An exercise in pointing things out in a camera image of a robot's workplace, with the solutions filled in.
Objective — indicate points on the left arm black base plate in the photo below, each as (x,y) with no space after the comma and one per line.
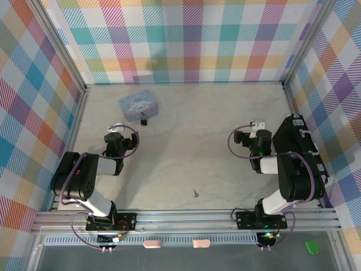
(127,221)

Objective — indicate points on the green plastic piece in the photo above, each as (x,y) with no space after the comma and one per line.
(312,247)

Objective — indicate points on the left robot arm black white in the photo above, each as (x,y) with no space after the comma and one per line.
(84,180)

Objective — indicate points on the right small circuit board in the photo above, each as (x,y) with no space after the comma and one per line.
(268,236)

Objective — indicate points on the blue cartoon tin box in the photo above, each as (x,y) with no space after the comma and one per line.
(138,105)

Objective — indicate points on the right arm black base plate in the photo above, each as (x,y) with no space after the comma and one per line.
(245,220)

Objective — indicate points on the small silver key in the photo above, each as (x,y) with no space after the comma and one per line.
(195,193)

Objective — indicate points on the pink eraser block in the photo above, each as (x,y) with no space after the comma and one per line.
(152,244)
(202,243)

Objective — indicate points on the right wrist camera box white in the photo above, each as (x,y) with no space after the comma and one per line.
(258,125)

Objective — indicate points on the aluminium rail across table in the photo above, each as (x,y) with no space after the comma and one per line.
(186,220)

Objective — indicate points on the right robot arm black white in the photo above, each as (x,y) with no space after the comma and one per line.
(299,175)

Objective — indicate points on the black hard carrying case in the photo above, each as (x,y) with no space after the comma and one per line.
(293,135)

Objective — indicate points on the small circuit board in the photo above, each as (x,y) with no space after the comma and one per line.
(268,236)
(117,239)

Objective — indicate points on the small silver padlock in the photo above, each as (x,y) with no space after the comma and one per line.
(144,120)

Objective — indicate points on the aluminium frame post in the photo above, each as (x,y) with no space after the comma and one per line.
(59,45)
(307,42)

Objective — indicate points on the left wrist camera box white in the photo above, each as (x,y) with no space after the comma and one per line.
(117,126)

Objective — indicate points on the left small circuit board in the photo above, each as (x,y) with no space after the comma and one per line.
(117,239)

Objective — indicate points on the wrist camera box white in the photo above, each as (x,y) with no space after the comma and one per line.
(258,125)
(117,126)

